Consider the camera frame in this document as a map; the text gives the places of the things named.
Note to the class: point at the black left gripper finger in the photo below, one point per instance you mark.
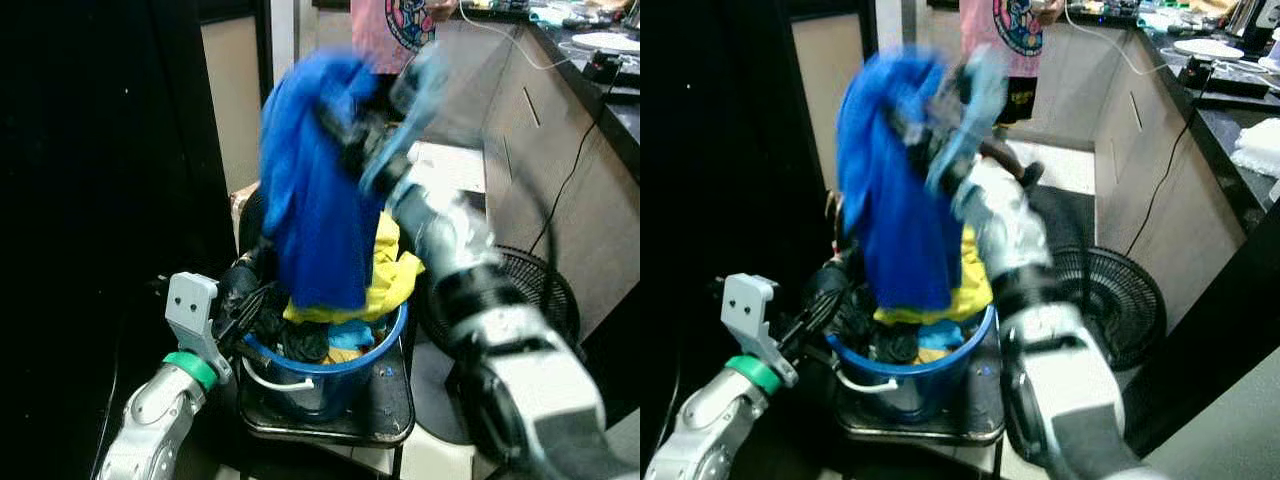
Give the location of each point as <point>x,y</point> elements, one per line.
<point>242,282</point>
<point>825,284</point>

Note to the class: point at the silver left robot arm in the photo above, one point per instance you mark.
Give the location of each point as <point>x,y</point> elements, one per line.
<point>715,425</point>
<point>155,420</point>

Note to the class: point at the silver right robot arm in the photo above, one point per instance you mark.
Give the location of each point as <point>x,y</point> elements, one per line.
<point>520,370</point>
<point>1060,370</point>

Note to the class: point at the black garment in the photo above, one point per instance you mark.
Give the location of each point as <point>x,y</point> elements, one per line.
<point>305,342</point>
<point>897,345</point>

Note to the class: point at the light blue garment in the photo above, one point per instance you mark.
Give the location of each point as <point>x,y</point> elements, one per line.
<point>942,335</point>
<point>355,332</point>

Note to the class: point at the blue plastic bucket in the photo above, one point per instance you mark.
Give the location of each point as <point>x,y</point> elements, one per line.
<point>335,385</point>
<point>920,385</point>

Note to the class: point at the person in pink shirt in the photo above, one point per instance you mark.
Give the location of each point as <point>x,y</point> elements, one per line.
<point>385,30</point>
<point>1000,40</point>

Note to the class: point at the yellow garment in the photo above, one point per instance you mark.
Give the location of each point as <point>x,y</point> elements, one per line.
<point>395,270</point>
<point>968,280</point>

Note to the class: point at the black stool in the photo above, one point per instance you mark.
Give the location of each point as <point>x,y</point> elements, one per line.
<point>390,410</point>
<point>985,410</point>

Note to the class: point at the dark counter with brown side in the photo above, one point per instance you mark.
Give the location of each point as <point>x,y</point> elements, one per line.
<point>540,170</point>
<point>1150,170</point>

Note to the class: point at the black floor fan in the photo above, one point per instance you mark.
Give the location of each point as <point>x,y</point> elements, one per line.
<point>1115,300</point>
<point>540,290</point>

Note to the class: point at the small black device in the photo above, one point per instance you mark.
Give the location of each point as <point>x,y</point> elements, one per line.
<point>603,66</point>
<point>1196,72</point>

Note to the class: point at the white plate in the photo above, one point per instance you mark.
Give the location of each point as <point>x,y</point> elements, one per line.
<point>605,43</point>
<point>1208,48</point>

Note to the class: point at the white folded cloth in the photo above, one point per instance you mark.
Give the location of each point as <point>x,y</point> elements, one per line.
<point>1258,150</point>

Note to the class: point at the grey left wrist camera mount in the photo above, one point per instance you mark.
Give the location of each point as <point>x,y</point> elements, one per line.
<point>192,305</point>
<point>750,305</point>

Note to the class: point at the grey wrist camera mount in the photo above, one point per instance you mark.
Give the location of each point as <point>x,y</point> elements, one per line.
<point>418,110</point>
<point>975,110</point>
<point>750,305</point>
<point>192,305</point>

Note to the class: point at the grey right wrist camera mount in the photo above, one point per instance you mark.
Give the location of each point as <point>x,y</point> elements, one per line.
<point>418,110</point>
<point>975,110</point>

